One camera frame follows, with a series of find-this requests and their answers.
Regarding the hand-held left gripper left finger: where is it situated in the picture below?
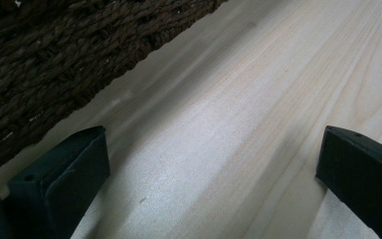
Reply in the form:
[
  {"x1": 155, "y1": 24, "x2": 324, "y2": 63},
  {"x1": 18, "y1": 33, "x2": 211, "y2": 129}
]
[{"x1": 6, "y1": 124, "x2": 111, "y2": 239}]

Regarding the dark brown woven basket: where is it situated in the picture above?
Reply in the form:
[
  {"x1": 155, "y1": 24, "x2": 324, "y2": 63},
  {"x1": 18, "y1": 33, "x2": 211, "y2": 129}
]
[{"x1": 0, "y1": 0, "x2": 229, "y2": 187}]

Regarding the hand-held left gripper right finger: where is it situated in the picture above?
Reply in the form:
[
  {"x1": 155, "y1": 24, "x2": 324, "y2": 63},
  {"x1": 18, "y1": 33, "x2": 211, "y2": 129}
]
[{"x1": 314, "y1": 124, "x2": 382, "y2": 239}]

